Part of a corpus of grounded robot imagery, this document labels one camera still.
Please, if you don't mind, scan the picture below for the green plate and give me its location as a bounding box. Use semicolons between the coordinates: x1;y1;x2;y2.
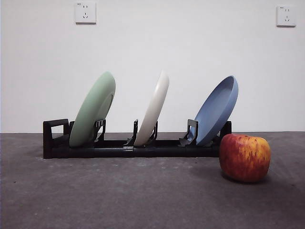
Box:
69;71;117;147

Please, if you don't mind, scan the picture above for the red yellow apple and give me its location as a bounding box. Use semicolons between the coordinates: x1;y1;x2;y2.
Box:
219;133;272;184

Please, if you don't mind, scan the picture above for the beige plate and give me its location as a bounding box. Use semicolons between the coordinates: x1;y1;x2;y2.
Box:
133;70;170;146

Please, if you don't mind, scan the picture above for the black plate rack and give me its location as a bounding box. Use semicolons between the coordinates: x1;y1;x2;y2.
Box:
42;118;233;160

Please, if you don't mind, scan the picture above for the blue plate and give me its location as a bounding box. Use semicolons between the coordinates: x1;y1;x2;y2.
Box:
189;75;239;146

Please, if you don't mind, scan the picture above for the white wall socket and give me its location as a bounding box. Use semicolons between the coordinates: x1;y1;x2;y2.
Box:
75;1;97;24
276;5;297;27

